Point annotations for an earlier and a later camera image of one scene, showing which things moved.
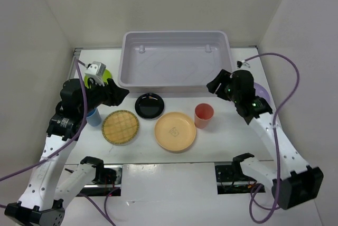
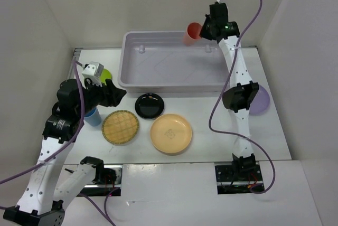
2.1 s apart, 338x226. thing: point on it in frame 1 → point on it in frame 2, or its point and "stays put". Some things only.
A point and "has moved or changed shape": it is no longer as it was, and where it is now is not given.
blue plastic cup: [93, 118] stays put
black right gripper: [223, 77] → [204, 34]
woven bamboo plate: [120, 126] stays put
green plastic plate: [107, 75] stays put
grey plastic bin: [172, 61] stays put
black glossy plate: [149, 106] stays put
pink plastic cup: [203, 113] → [192, 34]
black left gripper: [114, 95] stays put
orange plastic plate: [175, 131] has moved or changed shape
